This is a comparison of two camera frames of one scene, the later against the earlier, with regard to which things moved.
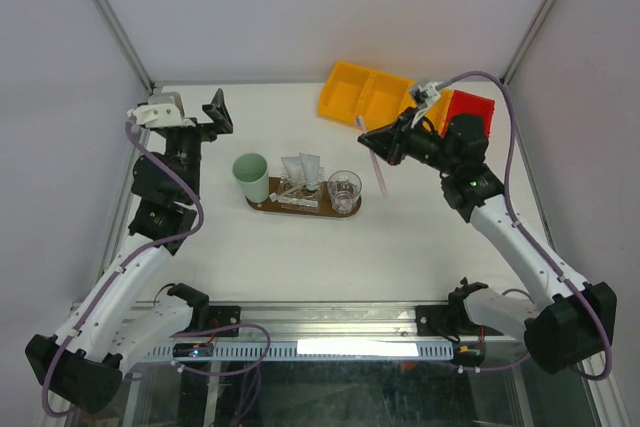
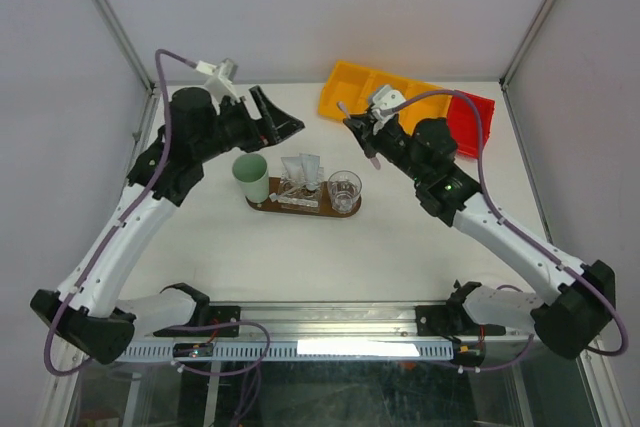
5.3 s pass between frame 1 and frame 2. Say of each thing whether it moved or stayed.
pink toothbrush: moved
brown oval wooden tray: stayed
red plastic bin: stayed
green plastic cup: stayed
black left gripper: moved
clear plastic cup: stayed
